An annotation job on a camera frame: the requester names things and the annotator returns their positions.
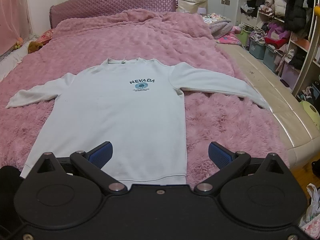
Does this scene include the white Nevada sweatshirt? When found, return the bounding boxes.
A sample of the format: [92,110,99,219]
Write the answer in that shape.
[7,58,268,186]

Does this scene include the beige mattress edge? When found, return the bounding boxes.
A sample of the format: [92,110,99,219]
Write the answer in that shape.
[217,43,319,168]

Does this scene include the white plastic bag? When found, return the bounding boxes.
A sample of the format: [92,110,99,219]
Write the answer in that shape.
[299,183,320,239]

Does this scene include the teal storage bin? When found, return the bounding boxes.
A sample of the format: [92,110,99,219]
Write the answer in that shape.
[249,38,265,60]

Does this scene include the pink fluffy blanket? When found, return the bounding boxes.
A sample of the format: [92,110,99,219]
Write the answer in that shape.
[1,9,289,185]

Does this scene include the brown plush toy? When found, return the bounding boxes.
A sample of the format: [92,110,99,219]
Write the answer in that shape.
[28,41,43,54]

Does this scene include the grey folded blanket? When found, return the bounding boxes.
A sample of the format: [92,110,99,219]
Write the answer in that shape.
[209,20,233,39]

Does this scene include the white shelving unit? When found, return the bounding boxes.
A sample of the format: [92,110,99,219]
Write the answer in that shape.
[236,0,319,101]

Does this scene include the pink curtain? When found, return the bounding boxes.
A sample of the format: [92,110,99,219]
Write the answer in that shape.
[0,0,31,55]

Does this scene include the hanging dark jacket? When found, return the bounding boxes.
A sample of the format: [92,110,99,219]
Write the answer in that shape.
[285,0,313,34]

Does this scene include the white bedside cabinet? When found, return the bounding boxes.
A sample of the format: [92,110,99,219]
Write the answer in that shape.
[176,0,208,15]

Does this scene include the purple quilted headboard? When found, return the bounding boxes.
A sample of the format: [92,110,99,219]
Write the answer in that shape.
[49,0,178,28]

